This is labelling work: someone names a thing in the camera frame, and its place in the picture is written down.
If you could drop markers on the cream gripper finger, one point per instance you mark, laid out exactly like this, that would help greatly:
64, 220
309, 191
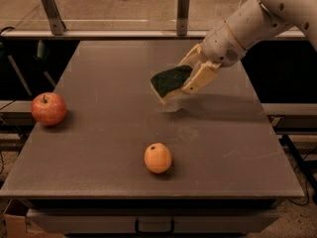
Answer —
201, 77
193, 57

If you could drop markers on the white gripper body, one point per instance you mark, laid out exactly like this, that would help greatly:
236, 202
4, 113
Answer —
220, 47

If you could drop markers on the green and yellow sponge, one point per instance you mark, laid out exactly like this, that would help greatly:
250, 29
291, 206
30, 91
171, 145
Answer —
166, 83

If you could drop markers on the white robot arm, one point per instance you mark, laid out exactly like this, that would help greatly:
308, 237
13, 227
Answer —
258, 20

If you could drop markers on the orange fruit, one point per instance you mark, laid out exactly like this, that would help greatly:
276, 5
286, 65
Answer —
157, 158

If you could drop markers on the black stand leg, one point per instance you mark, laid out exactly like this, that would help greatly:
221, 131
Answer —
307, 167

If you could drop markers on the red apple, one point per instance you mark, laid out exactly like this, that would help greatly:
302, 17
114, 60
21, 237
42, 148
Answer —
48, 108

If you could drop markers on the cardboard box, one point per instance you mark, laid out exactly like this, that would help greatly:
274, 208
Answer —
18, 226

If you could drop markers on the middle metal bracket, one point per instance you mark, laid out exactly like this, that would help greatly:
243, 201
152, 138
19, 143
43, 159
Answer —
182, 17

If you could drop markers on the metal bracket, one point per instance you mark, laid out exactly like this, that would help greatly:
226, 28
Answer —
182, 17
56, 24

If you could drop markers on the left metal bracket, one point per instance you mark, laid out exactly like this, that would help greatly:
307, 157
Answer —
56, 24

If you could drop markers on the metal rail with glass panel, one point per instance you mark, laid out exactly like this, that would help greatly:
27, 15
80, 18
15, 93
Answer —
102, 34

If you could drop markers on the grey drawer with black handle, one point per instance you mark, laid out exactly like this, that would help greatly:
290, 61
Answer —
120, 221

